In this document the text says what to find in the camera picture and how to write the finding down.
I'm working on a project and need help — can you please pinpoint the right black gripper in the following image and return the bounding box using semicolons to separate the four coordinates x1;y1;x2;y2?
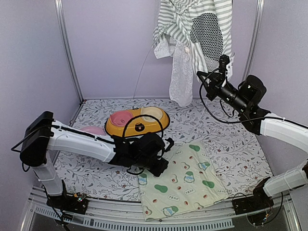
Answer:
196;71;249;115

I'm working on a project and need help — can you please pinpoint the striped fabric pet tent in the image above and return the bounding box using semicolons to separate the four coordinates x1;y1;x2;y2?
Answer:
153;0;234;107

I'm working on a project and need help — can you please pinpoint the avocado print cushion mat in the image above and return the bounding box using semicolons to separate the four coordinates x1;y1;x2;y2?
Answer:
138;142;228;221

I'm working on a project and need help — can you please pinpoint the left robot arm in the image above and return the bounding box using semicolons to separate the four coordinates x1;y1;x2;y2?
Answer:
18;111;168;209

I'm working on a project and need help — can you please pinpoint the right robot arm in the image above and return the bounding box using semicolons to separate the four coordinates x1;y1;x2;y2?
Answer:
197;71;308;210

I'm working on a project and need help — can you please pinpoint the yellow double pet feeder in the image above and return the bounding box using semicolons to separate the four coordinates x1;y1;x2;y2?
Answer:
104;107;170;137

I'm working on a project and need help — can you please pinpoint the cream bowl in feeder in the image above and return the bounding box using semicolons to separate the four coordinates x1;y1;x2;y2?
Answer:
140;107;163;122

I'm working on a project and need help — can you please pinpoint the pink bowl in feeder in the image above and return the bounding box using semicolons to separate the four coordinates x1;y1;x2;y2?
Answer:
110;110;133;127

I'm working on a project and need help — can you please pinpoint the pink round plate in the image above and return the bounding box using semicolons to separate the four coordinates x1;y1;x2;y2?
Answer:
80;126;106;136

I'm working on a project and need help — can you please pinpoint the floral table cloth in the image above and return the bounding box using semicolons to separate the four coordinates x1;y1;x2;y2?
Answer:
55;99;272;201

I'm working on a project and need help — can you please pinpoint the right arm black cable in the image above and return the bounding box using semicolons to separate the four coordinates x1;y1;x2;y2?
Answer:
199;67;289;125

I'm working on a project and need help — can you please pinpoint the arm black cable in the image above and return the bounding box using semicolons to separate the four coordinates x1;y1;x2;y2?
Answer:
122;115;166;175
199;67;289;125

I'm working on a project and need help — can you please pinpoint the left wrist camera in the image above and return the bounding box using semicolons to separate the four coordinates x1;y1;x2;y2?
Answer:
163;138;174;152

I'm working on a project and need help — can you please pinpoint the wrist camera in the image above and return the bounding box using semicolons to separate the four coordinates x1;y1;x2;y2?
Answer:
163;138;174;152
218;54;230;77

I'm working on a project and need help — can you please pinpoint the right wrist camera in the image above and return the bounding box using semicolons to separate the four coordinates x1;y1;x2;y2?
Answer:
218;54;230;77

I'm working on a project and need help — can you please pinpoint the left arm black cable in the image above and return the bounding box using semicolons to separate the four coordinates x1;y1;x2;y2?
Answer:
122;115;166;175

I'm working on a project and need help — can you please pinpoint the right aluminium frame post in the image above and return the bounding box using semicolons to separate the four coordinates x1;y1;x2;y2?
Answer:
242;0;265;81

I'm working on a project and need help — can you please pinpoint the aluminium frame post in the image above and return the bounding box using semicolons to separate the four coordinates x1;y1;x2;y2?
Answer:
54;0;84;103
242;0;265;81

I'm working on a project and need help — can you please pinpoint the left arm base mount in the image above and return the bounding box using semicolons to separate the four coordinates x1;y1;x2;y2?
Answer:
47;181;89;215

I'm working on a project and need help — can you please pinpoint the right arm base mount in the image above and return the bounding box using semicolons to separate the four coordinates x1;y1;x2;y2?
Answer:
232;177;274;226

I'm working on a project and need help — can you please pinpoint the left aluminium frame post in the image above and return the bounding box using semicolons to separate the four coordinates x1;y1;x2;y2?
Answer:
54;0;84;103

